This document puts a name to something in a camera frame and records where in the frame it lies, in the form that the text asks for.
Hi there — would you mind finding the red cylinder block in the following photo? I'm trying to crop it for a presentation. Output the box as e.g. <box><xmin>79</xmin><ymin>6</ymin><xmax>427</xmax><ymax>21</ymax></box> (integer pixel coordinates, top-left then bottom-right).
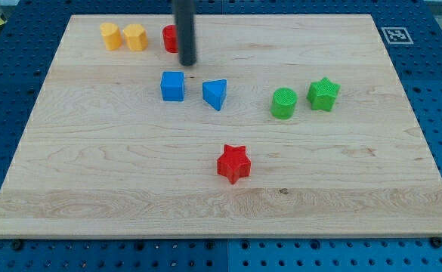
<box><xmin>162</xmin><ymin>24</ymin><xmax>178</xmax><ymax>53</ymax></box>

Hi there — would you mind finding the blue triangle block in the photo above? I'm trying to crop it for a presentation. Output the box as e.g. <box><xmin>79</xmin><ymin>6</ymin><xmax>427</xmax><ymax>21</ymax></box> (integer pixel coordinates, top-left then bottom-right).
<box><xmin>202</xmin><ymin>79</ymin><xmax>227</xmax><ymax>111</ymax></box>

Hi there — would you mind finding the white fiducial marker tag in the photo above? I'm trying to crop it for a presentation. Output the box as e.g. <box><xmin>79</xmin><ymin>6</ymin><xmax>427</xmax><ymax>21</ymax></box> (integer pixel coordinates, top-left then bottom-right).
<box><xmin>382</xmin><ymin>26</ymin><xmax>413</xmax><ymax>45</ymax></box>

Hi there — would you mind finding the yellow hexagon block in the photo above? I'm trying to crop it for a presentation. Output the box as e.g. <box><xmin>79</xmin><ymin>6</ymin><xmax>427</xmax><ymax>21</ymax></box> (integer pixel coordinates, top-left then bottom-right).
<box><xmin>123</xmin><ymin>24</ymin><xmax>148</xmax><ymax>51</ymax></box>

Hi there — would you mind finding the blue cube block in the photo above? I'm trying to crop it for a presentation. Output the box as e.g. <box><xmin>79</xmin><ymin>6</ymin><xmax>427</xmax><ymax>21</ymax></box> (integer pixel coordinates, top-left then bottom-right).
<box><xmin>160</xmin><ymin>71</ymin><xmax>185</xmax><ymax>101</ymax></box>

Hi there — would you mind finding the green star block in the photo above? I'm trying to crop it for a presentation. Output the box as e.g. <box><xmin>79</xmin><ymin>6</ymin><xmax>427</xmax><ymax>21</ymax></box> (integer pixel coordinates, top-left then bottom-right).
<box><xmin>307</xmin><ymin>77</ymin><xmax>341</xmax><ymax>112</ymax></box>

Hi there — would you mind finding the wooden board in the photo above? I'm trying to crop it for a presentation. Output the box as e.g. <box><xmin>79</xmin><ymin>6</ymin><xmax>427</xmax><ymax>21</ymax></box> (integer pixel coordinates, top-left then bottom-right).
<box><xmin>0</xmin><ymin>14</ymin><xmax>442</xmax><ymax>240</ymax></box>

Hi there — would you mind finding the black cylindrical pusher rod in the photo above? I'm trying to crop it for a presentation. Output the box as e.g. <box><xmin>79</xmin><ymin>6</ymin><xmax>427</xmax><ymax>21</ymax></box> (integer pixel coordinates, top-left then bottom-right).
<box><xmin>172</xmin><ymin>0</ymin><xmax>196</xmax><ymax>66</ymax></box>

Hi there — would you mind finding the green cylinder block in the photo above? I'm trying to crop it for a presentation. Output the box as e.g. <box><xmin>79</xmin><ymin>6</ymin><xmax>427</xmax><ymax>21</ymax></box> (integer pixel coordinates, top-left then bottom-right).
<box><xmin>270</xmin><ymin>88</ymin><xmax>298</xmax><ymax>119</ymax></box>

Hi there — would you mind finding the yellow heart block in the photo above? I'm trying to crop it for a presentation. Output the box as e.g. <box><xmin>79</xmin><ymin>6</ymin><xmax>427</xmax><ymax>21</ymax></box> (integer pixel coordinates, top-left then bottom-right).
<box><xmin>100</xmin><ymin>23</ymin><xmax>122</xmax><ymax>51</ymax></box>

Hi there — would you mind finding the red star block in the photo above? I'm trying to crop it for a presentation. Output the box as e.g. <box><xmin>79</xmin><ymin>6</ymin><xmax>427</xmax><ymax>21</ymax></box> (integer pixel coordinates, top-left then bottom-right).
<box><xmin>217</xmin><ymin>144</ymin><xmax>252</xmax><ymax>184</ymax></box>

